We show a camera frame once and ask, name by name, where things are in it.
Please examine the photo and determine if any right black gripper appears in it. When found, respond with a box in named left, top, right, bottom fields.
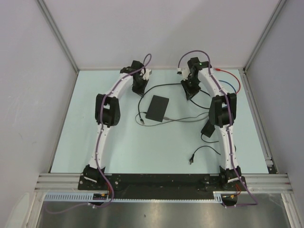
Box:
left=181, top=76, right=201, bottom=100

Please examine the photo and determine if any blue ethernet cable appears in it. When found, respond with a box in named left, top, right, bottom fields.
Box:
left=218, top=80, right=238, bottom=94

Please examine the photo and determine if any black network switch box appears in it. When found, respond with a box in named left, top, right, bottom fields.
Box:
left=145, top=95, right=169, bottom=123

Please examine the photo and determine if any red ethernet cable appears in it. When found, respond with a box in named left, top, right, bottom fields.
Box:
left=213, top=66, right=242, bottom=95

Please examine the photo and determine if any black ethernet cable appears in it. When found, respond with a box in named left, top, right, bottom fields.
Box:
left=137, top=83, right=212, bottom=125

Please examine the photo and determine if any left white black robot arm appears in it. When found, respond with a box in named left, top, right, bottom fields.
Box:
left=83, top=60, right=152, bottom=190

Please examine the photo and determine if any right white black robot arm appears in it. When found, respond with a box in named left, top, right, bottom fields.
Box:
left=177, top=57, right=241, bottom=190

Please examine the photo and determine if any black power adapter brick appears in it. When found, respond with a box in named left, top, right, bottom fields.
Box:
left=201, top=120, right=215, bottom=138

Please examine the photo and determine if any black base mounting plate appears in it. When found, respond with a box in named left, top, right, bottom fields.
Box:
left=78, top=173, right=247, bottom=200

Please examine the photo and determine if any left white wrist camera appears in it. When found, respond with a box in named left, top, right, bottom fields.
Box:
left=142, top=68, right=152, bottom=80

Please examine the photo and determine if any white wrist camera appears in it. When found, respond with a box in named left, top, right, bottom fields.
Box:
left=177, top=67, right=190, bottom=79
left=142, top=68, right=152, bottom=80

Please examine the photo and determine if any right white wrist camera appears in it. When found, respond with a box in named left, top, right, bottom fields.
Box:
left=177, top=67, right=190, bottom=79

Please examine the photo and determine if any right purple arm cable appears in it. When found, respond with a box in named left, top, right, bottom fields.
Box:
left=177, top=49, right=259, bottom=208

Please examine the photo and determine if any thin black switch cable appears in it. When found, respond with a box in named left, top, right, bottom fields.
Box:
left=135, top=111, right=211, bottom=128

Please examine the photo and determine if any grey ethernet cable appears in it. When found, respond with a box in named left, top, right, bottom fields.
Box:
left=163, top=115, right=209, bottom=123

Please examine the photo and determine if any right aluminium side rail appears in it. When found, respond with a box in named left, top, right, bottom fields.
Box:
left=238, top=69, right=278, bottom=174

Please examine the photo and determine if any black power adapter cord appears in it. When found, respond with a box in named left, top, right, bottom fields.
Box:
left=189, top=133, right=236, bottom=165

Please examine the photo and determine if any aluminium front frame rail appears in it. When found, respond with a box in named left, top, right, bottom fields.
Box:
left=35, top=173, right=293, bottom=193

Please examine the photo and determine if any grey slotted cable duct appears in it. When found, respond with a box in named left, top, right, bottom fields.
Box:
left=44, top=192, right=222, bottom=203

